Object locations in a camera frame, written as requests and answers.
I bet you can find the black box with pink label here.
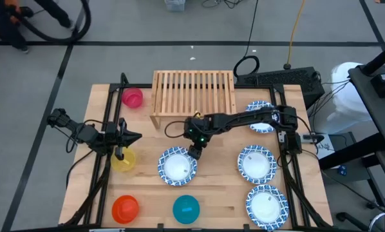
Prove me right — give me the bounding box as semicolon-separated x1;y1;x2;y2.
371;72;385;99

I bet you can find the orange plastic bowl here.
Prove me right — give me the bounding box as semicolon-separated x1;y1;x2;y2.
111;194;140;225

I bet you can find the teal plastic bowl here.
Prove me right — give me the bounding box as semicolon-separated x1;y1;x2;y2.
172;194;201;225

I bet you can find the pink plastic bowl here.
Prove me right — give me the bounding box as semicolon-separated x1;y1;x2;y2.
121;87;144;109

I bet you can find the wooden slatted shelf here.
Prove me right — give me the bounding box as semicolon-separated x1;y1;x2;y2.
149;70;238;130

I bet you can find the white paper sheet with writing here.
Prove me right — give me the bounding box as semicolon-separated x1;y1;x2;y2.
316;133;337;160

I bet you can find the black vacuum hose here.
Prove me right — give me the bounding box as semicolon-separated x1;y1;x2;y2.
18;0;92;43

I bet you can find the black equipment cart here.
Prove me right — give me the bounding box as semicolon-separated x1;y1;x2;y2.
317;38;385;232

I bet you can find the black hanging cable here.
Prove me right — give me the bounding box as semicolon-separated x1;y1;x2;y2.
233;0;261;78

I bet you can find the yellow plastic bowl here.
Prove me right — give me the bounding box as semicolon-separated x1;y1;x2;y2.
110;146;137;173

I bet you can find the white plastic bag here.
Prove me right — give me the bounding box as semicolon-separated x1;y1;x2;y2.
330;61;372;135

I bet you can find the clear plastic box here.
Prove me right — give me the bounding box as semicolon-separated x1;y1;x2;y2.
164;0;187;13

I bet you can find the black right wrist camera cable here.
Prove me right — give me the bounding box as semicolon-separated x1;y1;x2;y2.
164;121;189;139

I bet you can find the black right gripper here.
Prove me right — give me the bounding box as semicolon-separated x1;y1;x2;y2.
183;115;214;160

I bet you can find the person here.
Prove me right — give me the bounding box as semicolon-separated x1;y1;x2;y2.
0;0;74;54

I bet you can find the yellow hanging cable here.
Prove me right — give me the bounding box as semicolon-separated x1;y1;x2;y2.
284;0;306;70

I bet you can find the black aluminium table frame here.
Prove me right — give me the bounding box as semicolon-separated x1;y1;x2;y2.
59;72;333;231

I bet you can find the blue patterned paper bowl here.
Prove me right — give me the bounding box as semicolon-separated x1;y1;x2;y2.
237;144;277;185
245;100;277;134
245;184;290;231
157;146;198;187

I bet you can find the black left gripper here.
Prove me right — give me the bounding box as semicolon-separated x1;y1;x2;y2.
104;117;143;161

